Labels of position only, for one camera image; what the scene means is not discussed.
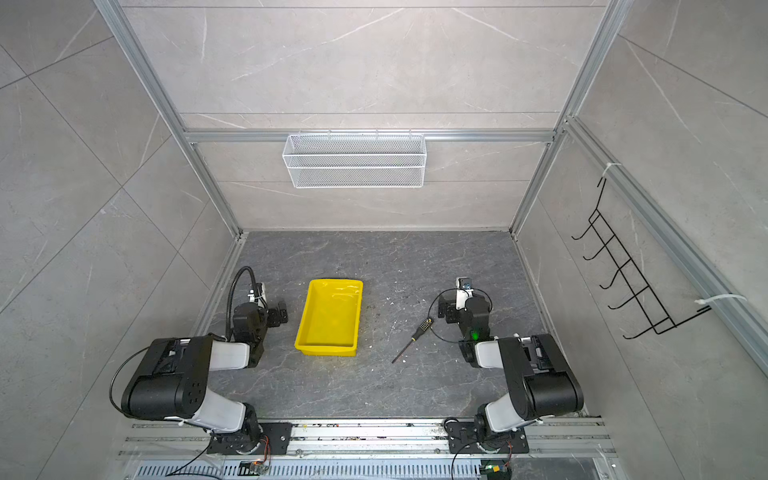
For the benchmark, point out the white zip tie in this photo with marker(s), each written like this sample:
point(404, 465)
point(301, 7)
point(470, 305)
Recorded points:
point(608, 167)
point(720, 297)

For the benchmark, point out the black wire hook rack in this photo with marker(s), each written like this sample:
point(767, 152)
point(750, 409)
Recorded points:
point(655, 317)

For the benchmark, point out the white zip tie upper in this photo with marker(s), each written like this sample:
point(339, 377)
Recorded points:
point(608, 167)

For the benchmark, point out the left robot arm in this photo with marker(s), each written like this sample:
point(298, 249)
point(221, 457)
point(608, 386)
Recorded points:
point(171, 380)

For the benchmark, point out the yellow plastic bin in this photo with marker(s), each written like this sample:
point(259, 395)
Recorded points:
point(331, 318)

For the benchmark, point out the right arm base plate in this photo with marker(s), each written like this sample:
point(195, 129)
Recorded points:
point(465, 437)

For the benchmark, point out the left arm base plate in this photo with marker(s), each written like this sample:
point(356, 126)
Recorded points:
point(270, 438)

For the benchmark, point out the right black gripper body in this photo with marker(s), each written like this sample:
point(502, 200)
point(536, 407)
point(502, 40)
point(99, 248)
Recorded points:
point(451, 310)

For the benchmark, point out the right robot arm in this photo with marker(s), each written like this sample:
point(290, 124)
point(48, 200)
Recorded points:
point(539, 380)

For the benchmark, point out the black yellow screwdriver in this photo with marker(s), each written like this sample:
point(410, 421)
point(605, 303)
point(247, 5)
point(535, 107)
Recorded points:
point(422, 328)

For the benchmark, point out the aluminium mounting rail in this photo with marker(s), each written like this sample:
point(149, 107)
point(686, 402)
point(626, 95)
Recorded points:
point(569, 437)

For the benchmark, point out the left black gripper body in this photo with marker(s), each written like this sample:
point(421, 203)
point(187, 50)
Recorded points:
point(274, 314)

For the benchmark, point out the white wire mesh basket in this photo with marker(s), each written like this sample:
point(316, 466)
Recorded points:
point(352, 161)

